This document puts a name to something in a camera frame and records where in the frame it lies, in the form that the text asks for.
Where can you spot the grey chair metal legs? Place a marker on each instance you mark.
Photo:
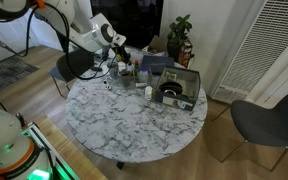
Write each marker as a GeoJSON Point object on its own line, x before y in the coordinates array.
{"type": "Point", "coordinates": [270, 123]}

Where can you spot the water bottle blue cap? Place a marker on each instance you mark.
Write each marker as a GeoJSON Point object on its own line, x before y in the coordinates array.
{"type": "Point", "coordinates": [144, 76]}

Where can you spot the black remote control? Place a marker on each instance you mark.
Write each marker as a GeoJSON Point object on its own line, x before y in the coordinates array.
{"type": "Point", "coordinates": [96, 69]}

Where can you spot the black table base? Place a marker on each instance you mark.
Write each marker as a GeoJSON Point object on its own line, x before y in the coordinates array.
{"type": "Point", "coordinates": [120, 165]}

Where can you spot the green bottle red cap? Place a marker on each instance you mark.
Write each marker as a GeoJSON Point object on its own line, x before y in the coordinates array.
{"type": "Point", "coordinates": [136, 68]}

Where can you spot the small translucent measuring cup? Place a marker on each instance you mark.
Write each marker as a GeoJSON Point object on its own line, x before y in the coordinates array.
{"type": "Point", "coordinates": [121, 66]}

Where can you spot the green potted plant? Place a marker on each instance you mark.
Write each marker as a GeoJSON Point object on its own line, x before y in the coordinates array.
{"type": "Point", "coordinates": [179, 30]}

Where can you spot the dark open cardboard box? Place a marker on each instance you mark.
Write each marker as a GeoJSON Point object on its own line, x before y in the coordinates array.
{"type": "Point", "coordinates": [184, 83]}

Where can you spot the black gripper body red accents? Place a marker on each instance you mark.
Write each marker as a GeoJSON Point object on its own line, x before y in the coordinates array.
{"type": "Point", "coordinates": [120, 50]}

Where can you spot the brown cardboard box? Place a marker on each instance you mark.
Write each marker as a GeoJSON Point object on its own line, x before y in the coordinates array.
{"type": "Point", "coordinates": [157, 45]}

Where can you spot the grey patterned rug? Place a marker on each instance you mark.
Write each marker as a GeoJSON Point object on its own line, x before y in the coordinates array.
{"type": "Point", "coordinates": [4, 73]}

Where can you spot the black chair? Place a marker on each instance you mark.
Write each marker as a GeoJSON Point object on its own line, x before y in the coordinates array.
{"type": "Point", "coordinates": [74, 63]}

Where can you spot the glass cup dark contents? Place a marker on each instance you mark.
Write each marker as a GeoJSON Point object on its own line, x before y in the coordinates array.
{"type": "Point", "coordinates": [126, 79]}

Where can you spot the aluminium frame green light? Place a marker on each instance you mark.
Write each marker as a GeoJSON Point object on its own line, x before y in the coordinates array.
{"type": "Point", "coordinates": [50, 156]}

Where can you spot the white wall heater grille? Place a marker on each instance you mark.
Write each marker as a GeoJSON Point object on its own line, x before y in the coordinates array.
{"type": "Point", "coordinates": [260, 50]}

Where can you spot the white pill bottle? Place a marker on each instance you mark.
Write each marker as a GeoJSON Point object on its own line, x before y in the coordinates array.
{"type": "Point", "coordinates": [148, 93]}

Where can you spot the wooden robot platform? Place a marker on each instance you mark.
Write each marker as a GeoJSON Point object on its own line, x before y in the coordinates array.
{"type": "Point", "coordinates": [70, 150]}

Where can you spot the black TV screen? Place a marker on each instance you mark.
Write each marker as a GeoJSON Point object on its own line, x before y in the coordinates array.
{"type": "Point", "coordinates": [127, 20]}

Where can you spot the clear acrylic container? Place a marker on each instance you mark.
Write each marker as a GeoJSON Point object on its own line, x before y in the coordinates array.
{"type": "Point", "coordinates": [140, 78]}

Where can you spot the black round bowl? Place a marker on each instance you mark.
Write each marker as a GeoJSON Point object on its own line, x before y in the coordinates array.
{"type": "Point", "coordinates": [170, 89]}

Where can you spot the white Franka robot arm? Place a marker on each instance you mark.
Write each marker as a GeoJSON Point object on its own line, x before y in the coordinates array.
{"type": "Point", "coordinates": [94, 31]}

